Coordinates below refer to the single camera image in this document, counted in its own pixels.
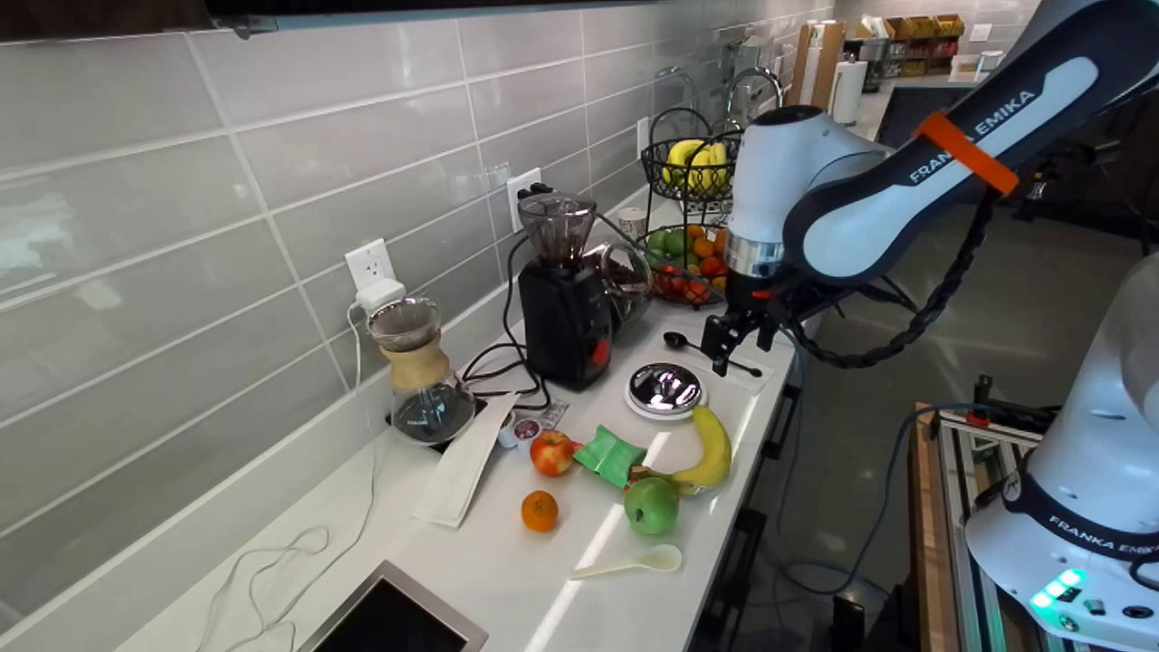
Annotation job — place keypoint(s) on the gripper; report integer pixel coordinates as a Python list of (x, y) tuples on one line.
[(750, 294)]

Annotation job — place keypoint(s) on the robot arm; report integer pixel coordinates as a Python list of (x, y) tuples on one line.
[(996, 118)]

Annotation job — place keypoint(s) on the yellow banana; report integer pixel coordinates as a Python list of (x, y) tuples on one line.
[(713, 448)]

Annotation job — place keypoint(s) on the bunch of yellow bananas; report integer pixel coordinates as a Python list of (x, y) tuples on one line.
[(695, 163)]

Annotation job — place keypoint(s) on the black spoon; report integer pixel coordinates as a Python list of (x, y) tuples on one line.
[(675, 340)]

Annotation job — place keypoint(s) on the heap of mixed fruit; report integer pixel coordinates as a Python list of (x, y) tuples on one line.
[(688, 267)]

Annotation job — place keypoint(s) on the round silver kitchen scale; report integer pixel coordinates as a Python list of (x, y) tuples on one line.
[(665, 389)]

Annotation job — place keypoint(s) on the glass jar of coffee beans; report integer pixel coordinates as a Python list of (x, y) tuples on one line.
[(629, 285)]

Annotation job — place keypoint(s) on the small white cup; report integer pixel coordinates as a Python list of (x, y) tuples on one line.
[(632, 223)]

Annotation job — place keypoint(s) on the green snack packet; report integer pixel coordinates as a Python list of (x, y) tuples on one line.
[(610, 455)]

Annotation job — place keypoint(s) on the black coffee grinder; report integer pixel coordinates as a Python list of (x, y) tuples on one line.
[(563, 317)]

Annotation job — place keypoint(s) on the green apple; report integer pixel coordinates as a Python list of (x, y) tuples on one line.
[(651, 505)]

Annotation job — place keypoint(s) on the red apple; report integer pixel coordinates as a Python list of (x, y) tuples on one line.
[(551, 453)]

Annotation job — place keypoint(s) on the white plastic spoon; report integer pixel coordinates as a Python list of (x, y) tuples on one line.
[(656, 559)]

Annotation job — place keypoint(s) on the chrome tap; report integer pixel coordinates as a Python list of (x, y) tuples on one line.
[(753, 86)]

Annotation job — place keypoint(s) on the orange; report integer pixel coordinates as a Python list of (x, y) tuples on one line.
[(540, 511)]

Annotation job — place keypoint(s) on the paper towel roll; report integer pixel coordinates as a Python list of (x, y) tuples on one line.
[(848, 91)]

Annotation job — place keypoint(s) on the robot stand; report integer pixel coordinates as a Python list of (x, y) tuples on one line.
[(960, 507)]

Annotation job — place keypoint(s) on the black square base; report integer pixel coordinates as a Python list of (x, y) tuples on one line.
[(471, 418)]

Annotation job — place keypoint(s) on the wooden board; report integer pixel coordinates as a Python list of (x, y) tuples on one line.
[(826, 63)]

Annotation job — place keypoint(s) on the white paper bag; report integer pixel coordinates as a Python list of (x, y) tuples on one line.
[(466, 462)]

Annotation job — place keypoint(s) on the glass pour-over coffee carafe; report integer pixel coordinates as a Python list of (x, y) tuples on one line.
[(422, 380)]

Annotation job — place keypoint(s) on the white charger plug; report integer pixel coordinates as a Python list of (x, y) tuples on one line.
[(380, 294)]

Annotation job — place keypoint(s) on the silver framed black tablet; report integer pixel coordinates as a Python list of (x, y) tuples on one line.
[(394, 616)]

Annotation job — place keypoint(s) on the white wall socket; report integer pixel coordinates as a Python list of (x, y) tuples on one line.
[(369, 263), (643, 136), (522, 195)]

